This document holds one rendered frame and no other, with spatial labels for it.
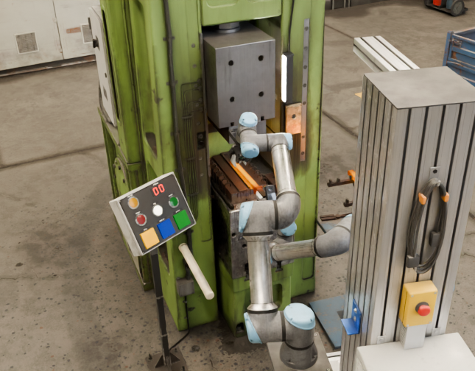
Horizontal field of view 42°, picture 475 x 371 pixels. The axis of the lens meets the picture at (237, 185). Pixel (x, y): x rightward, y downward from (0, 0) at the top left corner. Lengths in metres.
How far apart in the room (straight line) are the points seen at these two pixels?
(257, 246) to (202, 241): 1.16
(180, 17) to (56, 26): 5.28
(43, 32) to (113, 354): 5.13
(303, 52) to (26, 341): 2.34
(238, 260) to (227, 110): 0.87
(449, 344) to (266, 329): 0.67
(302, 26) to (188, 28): 0.59
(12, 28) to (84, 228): 3.75
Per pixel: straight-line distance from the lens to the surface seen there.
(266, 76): 2.97
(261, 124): 3.05
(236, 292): 3.50
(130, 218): 2.81
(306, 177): 3.52
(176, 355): 3.67
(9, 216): 5.17
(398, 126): 1.58
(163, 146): 3.08
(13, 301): 4.30
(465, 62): 6.77
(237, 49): 2.86
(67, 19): 8.08
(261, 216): 2.30
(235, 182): 3.25
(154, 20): 2.85
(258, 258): 2.32
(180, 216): 2.94
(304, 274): 3.93
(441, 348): 2.05
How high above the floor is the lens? 2.65
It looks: 31 degrees down
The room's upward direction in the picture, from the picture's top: 2 degrees counter-clockwise
